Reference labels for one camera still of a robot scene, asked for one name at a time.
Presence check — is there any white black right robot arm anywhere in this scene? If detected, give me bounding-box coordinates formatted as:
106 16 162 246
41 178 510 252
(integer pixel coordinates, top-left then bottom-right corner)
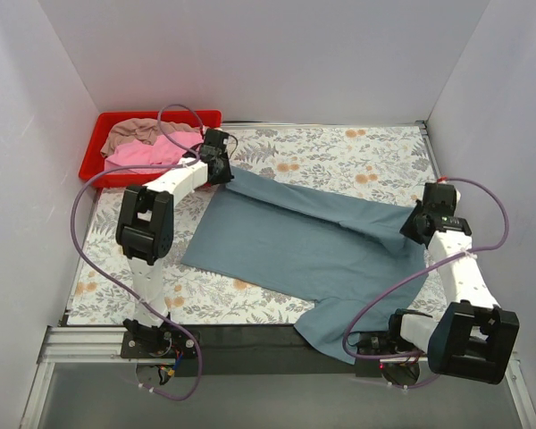
386 180 519 384

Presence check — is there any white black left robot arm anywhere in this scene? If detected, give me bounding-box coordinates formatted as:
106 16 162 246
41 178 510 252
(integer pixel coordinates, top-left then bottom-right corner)
116 129 233 358

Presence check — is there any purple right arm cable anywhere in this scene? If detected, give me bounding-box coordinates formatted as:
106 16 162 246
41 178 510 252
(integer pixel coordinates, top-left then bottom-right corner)
341 176 513 391

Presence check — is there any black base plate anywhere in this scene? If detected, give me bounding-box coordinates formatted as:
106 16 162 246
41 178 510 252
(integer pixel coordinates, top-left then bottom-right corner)
355 332 421 385
120 328 199 359

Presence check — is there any aluminium front frame rail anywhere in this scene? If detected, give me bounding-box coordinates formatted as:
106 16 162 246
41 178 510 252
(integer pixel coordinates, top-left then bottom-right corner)
38 324 518 366

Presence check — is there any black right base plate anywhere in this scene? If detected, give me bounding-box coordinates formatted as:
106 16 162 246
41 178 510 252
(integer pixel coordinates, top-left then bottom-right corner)
355 332 421 385

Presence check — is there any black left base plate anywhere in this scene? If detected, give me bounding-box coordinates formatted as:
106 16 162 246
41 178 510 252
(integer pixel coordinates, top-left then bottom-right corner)
120 328 199 359

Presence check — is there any aluminium right side rail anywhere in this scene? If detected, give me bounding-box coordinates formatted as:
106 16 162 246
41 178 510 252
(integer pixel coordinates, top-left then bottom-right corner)
414 119 492 323

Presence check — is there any floral table mat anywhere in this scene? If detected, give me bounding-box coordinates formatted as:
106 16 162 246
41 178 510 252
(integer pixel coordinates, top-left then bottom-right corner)
63 125 437 325

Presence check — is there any blue-grey t shirt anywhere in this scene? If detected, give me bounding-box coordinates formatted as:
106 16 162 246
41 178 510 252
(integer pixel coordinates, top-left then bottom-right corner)
182 169 426 364

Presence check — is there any red plastic bin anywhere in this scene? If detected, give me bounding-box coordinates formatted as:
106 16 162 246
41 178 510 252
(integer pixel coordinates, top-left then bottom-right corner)
79 110 198 189

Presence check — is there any beige t shirt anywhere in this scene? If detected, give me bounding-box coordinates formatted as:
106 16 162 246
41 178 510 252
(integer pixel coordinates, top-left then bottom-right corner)
100 118 201 157

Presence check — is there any pink t shirt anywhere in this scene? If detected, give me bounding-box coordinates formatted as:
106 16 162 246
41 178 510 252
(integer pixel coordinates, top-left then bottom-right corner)
105 131 203 171

